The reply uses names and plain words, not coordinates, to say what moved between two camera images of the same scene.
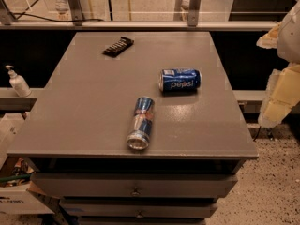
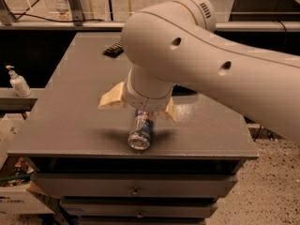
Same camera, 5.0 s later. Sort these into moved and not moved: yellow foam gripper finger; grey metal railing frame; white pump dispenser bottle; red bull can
Moved: yellow foam gripper finger
Not moved: grey metal railing frame; white pump dispenser bottle; red bull can
